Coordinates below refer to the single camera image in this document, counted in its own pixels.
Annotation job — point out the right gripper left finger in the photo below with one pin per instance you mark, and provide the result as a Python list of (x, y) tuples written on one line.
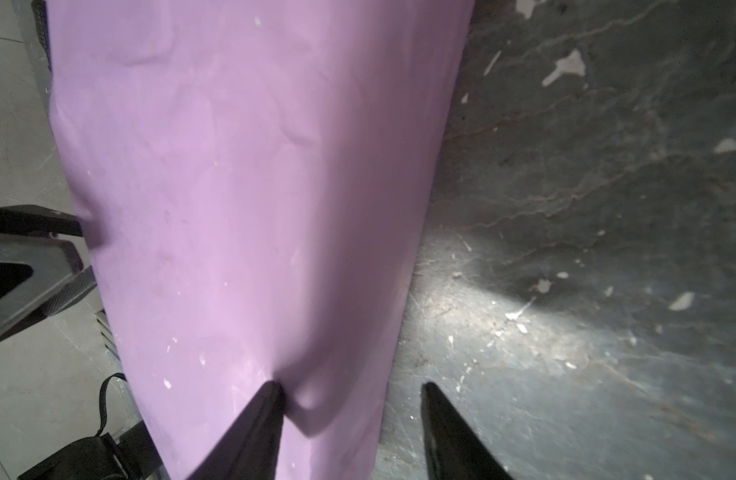
[(250, 447)]

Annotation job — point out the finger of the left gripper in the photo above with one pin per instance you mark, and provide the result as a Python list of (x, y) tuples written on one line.
[(34, 220), (39, 278)]

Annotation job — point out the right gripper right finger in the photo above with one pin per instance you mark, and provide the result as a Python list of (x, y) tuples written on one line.
[(452, 449)]

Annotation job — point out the pink wrapping paper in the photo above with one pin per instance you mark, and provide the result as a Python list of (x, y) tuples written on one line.
[(252, 180)]

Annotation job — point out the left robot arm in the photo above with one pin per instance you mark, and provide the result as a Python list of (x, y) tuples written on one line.
[(131, 455)]

